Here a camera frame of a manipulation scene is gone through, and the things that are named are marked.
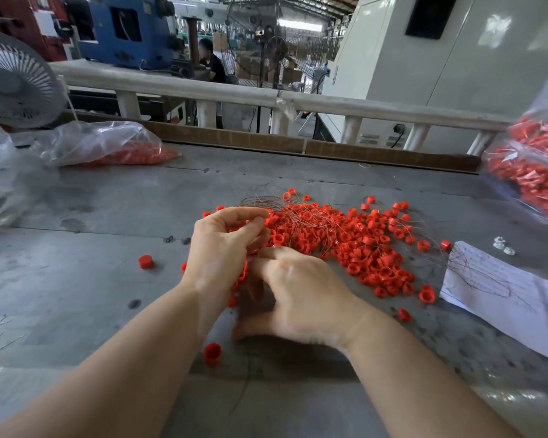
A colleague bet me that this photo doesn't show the person's left hand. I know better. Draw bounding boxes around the person's left hand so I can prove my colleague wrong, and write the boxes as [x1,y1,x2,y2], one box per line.
[180,207,273,311]

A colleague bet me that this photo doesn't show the person's right hand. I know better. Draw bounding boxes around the person's right hand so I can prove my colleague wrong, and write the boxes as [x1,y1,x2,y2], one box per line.
[233,246,371,352]

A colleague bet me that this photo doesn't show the pile of red plastic rings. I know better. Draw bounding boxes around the pile of red plastic rings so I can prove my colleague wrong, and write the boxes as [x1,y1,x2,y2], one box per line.
[181,189,455,323]

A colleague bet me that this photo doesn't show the bundle of thin metal wires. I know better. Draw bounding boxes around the bundle of thin metal wires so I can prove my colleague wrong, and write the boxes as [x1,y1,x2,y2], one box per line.
[237,196,367,261]

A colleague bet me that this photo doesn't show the person's left forearm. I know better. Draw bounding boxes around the person's left forearm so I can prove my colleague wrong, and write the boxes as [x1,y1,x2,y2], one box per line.
[0,287,225,438]

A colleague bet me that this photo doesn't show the person's right forearm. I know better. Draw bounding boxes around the person's right forearm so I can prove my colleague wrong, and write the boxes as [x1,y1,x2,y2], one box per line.
[342,305,522,438]

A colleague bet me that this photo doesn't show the brown wooden board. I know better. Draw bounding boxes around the brown wooden board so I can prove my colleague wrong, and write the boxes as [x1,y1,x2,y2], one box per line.
[55,110,482,173]

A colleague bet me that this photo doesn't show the clear bag with red pieces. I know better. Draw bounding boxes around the clear bag with red pieces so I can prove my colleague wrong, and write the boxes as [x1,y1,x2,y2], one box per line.
[29,120,180,168]

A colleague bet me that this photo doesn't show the white metal railing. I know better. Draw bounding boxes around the white metal railing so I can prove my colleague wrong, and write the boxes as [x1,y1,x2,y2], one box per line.
[50,59,513,156]

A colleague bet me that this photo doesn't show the white paper sheet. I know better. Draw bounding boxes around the white paper sheet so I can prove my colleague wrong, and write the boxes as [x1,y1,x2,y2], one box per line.
[440,240,548,366]

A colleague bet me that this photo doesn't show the blue industrial machine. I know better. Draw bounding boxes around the blue industrial machine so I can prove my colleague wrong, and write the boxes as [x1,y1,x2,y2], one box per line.
[73,0,175,69]

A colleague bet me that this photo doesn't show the large clear bag red pieces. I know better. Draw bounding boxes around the large clear bag red pieces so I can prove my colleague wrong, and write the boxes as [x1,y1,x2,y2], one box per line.
[482,68,548,224]

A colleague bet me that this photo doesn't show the white desk fan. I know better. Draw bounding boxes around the white desk fan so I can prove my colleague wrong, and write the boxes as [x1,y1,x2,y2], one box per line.
[0,29,67,130]

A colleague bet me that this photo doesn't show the large grey machine cabinet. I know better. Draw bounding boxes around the large grey machine cabinet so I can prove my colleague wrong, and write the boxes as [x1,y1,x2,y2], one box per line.
[317,0,548,154]

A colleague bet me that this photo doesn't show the red industrial machine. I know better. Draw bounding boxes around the red industrial machine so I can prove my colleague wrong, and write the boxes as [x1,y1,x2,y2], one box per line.
[0,0,67,62]

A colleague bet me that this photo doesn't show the black pedestal fan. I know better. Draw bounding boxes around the black pedestal fan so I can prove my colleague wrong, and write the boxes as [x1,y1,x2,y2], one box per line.
[258,36,292,133]

